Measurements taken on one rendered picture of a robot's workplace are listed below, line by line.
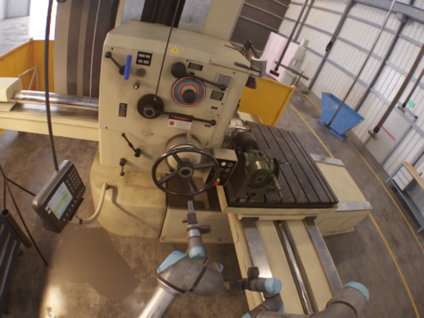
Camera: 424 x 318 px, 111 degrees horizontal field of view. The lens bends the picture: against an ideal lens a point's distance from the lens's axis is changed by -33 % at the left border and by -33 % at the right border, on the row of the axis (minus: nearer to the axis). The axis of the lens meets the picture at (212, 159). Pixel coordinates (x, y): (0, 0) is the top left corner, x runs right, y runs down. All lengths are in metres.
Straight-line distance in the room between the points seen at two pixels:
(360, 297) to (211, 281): 0.52
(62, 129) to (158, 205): 1.01
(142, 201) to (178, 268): 1.19
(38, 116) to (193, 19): 1.37
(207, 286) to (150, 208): 1.23
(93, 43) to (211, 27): 0.91
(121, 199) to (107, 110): 0.90
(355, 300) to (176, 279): 0.60
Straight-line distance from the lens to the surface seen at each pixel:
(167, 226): 2.17
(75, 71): 1.98
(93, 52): 1.87
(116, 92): 1.19
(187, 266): 0.79
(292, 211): 2.01
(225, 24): 1.76
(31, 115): 1.87
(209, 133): 1.31
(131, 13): 1.73
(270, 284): 1.00
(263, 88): 4.10
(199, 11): 1.71
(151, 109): 1.12
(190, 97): 1.07
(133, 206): 1.91
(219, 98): 1.19
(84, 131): 1.75
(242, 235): 1.83
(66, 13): 1.90
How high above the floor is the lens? 2.13
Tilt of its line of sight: 38 degrees down
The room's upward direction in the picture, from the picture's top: 22 degrees clockwise
